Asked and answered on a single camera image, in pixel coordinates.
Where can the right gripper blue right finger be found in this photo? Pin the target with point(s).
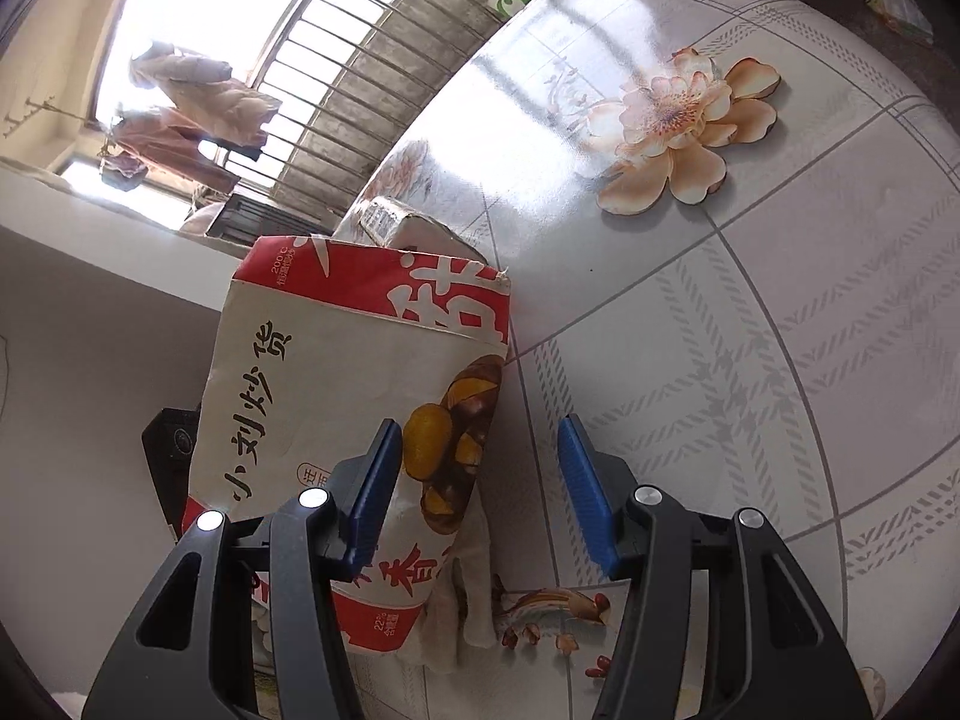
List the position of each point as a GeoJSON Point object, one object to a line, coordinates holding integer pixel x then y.
{"type": "Point", "coordinates": [592, 482]}

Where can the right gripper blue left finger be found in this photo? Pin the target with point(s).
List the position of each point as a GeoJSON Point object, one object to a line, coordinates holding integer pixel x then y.
{"type": "Point", "coordinates": [367, 494]}

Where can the red white chestnut paper bag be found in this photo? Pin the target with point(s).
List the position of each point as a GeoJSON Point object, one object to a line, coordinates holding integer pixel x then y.
{"type": "Point", "coordinates": [320, 341]}

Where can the black induction cooker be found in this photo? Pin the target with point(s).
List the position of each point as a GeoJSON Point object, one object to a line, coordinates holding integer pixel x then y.
{"type": "Point", "coordinates": [168, 444]}

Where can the small grey carton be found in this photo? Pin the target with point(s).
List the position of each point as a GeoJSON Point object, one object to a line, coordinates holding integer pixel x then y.
{"type": "Point", "coordinates": [391, 224]}

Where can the hanging beige clothes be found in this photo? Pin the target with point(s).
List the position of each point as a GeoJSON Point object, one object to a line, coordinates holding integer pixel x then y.
{"type": "Point", "coordinates": [206, 104]}

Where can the metal balcony railing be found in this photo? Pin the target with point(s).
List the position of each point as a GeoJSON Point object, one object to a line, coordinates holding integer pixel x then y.
{"type": "Point", "coordinates": [351, 76]}

